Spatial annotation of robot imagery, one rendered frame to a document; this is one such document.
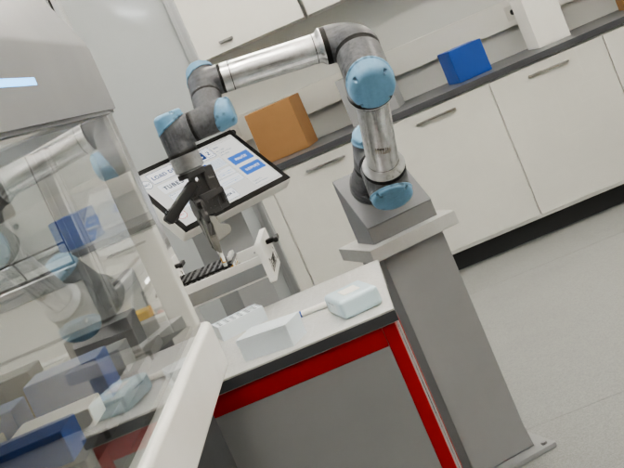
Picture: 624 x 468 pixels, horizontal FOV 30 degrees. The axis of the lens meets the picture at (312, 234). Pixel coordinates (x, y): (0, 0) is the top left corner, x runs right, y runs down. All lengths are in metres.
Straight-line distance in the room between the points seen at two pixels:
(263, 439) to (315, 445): 0.11
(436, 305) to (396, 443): 0.88
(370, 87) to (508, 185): 3.34
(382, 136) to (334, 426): 0.82
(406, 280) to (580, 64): 3.00
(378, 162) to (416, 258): 0.40
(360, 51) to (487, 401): 1.16
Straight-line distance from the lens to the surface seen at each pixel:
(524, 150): 6.08
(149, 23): 4.78
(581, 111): 6.12
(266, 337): 2.50
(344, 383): 2.49
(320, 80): 6.67
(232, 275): 3.03
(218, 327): 2.85
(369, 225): 3.27
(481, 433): 3.44
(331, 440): 2.52
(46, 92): 1.84
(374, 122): 2.91
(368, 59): 2.79
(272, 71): 2.90
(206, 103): 2.83
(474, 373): 3.41
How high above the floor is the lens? 1.29
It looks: 8 degrees down
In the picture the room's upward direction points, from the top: 23 degrees counter-clockwise
